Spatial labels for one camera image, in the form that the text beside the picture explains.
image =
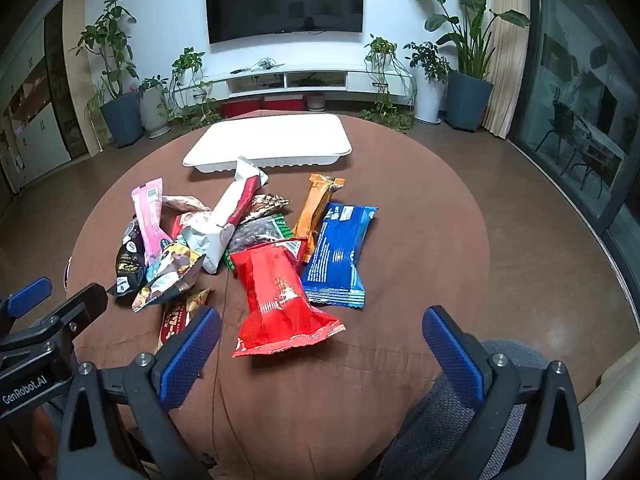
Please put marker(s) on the beige curtain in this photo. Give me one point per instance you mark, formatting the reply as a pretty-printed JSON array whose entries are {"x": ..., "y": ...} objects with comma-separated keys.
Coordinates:
[{"x": 502, "y": 60}]

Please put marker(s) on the colourful picture packet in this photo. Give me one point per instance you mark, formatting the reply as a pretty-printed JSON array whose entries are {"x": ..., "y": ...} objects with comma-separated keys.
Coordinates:
[{"x": 170, "y": 270}]

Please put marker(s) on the glass sliding door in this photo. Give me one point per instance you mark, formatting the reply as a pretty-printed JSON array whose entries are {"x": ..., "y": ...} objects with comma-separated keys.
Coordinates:
[{"x": 575, "y": 110}]

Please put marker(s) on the white television cabinet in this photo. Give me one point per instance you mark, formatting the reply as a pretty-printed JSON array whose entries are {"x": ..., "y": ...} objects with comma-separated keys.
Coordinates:
[{"x": 250, "y": 85}]

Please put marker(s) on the trailing vine plant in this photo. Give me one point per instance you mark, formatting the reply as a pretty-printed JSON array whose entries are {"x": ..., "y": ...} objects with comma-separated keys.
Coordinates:
[
  {"x": 189, "y": 62},
  {"x": 381, "y": 47}
]

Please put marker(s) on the blue packet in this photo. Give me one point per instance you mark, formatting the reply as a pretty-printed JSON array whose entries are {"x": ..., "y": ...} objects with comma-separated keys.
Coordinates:
[{"x": 335, "y": 255}]

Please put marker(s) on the broad-leaf plant grey pot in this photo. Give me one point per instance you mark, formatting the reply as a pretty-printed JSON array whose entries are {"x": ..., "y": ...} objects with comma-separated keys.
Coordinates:
[{"x": 469, "y": 100}]

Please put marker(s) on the clear green-edged nut packet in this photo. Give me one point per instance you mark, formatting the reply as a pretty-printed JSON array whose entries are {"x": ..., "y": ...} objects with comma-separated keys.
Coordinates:
[{"x": 260, "y": 232}]

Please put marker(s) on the pink packet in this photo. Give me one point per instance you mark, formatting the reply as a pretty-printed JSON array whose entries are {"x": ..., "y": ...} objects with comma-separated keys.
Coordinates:
[{"x": 150, "y": 215}]

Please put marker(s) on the white plastic tray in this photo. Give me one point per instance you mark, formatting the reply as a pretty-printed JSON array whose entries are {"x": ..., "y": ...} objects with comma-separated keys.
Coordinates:
[{"x": 270, "y": 135}]

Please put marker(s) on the brown patterned packet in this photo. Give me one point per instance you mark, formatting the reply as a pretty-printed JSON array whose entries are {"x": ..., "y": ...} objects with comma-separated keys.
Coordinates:
[{"x": 267, "y": 205}]

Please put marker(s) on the white wall cupboard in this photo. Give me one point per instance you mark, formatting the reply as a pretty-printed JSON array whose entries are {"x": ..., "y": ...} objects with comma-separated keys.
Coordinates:
[{"x": 35, "y": 125}]

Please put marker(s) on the orange packet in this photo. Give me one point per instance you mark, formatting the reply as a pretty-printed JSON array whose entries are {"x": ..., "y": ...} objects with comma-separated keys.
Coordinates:
[{"x": 312, "y": 210}]

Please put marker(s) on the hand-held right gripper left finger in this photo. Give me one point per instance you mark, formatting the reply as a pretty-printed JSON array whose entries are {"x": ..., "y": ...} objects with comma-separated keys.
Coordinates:
[{"x": 187, "y": 355}]

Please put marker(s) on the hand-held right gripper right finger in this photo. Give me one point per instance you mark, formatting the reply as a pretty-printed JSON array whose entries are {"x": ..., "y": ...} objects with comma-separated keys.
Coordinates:
[{"x": 452, "y": 355}]

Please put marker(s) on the bushy plant smooth white pot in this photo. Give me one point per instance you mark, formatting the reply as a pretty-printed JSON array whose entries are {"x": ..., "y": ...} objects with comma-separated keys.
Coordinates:
[{"x": 429, "y": 100}]

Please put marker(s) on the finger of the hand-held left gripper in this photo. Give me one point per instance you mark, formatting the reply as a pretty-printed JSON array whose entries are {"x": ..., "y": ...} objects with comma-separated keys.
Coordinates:
[
  {"x": 30, "y": 294},
  {"x": 85, "y": 305}
]

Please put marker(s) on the long white red packet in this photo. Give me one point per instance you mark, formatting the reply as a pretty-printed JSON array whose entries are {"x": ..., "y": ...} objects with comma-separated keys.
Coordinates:
[{"x": 232, "y": 205}]

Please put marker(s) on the gold red bar packet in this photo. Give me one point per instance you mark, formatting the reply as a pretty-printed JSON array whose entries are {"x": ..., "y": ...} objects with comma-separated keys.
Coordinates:
[{"x": 175, "y": 317}]

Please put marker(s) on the black packet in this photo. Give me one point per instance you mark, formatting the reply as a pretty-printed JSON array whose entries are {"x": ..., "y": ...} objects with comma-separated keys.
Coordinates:
[{"x": 127, "y": 265}]

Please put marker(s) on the wall television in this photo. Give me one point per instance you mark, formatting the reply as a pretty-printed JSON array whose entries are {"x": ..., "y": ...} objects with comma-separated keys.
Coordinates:
[{"x": 285, "y": 0}]

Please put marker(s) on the red storage box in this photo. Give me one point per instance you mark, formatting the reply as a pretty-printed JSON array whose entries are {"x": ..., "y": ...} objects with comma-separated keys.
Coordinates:
[{"x": 282, "y": 103}]

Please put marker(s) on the small plant ribbed white pot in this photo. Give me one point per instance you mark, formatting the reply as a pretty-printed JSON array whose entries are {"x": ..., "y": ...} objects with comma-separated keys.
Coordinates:
[{"x": 154, "y": 112}]

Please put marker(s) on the small red nut-print packet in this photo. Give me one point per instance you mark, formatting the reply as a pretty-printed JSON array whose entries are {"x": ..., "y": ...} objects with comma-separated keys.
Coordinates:
[{"x": 187, "y": 221}]

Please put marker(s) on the tall leafy plant grey pot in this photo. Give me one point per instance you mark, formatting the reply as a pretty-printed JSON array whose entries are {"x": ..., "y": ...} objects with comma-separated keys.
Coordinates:
[{"x": 122, "y": 120}]

